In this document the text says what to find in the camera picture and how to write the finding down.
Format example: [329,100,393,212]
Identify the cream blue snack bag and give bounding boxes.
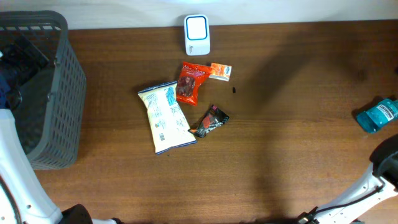
[137,81,197,155]

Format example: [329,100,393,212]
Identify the red candy bag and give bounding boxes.
[176,62,212,106]

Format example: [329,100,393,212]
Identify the orange tissue pack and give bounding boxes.
[210,63,232,82]

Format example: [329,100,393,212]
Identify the blue mouthwash bottle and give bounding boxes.
[356,99,397,134]

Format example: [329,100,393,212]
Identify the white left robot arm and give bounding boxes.
[1,109,121,224]

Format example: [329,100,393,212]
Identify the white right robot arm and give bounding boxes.
[296,135,397,224]

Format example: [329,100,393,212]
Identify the white barcode scanner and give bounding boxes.
[183,14,211,56]

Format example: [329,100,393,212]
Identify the black red snack packet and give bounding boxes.
[188,105,229,138]

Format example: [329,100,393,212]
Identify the grey plastic basket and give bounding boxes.
[1,11,86,170]

